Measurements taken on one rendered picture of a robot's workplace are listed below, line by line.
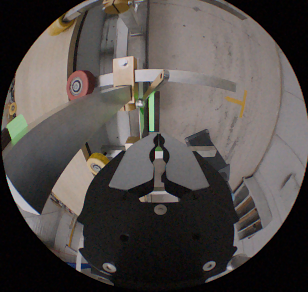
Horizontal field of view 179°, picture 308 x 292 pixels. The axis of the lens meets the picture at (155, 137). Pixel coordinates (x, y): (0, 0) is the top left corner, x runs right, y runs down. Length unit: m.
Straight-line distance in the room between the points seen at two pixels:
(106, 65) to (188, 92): 0.86
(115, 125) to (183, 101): 0.79
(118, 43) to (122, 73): 0.33
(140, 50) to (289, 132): 2.61
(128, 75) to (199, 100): 1.03
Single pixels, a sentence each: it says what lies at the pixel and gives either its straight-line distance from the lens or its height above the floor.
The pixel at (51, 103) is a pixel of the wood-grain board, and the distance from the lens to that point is 0.39.
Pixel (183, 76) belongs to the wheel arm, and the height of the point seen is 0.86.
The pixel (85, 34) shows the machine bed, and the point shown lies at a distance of 0.52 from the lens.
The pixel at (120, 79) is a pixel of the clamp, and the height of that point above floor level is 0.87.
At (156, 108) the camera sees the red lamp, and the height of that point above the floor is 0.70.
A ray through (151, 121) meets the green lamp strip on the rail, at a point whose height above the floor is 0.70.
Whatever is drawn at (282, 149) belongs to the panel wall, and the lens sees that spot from 2.66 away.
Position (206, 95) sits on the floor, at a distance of 1.24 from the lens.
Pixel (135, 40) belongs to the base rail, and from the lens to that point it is 0.46.
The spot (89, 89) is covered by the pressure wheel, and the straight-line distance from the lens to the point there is 0.27.
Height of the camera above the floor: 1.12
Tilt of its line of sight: 61 degrees down
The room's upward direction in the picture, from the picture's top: 178 degrees counter-clockwise
